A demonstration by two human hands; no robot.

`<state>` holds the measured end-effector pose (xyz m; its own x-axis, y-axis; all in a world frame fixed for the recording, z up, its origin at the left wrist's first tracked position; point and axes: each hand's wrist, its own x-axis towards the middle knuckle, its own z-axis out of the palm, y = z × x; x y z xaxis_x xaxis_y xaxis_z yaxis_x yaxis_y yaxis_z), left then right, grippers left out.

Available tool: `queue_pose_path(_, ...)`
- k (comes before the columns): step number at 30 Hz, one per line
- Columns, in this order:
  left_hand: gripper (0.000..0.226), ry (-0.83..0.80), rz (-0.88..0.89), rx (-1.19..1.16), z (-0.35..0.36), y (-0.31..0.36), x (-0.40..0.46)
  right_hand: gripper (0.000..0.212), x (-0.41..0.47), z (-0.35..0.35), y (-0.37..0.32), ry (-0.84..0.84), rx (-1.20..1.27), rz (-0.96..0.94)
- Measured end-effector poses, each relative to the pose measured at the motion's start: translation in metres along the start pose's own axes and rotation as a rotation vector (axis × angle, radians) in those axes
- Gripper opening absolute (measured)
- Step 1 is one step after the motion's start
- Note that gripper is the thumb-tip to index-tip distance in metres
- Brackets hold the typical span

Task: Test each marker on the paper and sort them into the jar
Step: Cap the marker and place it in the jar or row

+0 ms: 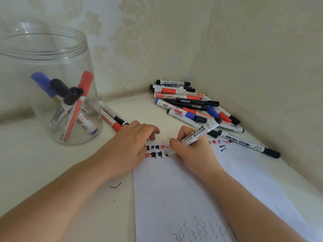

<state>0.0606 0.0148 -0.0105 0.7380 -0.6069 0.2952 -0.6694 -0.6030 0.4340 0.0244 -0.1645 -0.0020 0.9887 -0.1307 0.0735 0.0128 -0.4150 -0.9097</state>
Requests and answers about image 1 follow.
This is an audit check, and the person's right hand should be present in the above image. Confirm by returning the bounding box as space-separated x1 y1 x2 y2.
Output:
169 126 225 184

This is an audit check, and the person's left hand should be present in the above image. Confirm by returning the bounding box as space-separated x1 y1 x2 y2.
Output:
92 120 161 180

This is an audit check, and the white marker chunky black cap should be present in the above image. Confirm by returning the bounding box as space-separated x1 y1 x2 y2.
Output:
50 87 84 130
50 78 95 118
165 117 222 157

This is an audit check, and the red cap white barrel marker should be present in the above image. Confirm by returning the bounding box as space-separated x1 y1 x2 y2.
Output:
100 108 123 132

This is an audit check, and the worn white black-ended marker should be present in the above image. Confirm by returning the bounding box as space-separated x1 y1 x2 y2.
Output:
99 100 130 126

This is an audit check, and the long white black-cap marker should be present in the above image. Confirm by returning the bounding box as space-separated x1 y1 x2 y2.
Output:
217 130 281 159
219 123 245 134

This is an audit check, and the white paper sheet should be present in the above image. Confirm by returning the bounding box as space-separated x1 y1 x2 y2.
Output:
133 138 316 242

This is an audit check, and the pile of assorted markers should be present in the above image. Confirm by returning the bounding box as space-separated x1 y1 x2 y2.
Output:
150 79 245 139

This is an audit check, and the slim red striped marker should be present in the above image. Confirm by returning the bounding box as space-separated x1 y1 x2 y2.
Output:
60 70 94 143

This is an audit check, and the transparent plastic jar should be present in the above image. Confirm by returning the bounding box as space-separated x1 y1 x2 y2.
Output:
0 22 103 146

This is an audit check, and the blue cap gold label marker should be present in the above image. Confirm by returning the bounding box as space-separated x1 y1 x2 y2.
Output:
31 72 99 135

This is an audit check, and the person's right forearm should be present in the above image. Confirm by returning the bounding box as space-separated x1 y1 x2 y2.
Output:
204 170 307 242

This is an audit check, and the person's left forearm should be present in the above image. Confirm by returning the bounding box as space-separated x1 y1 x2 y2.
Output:
0 158 111 242

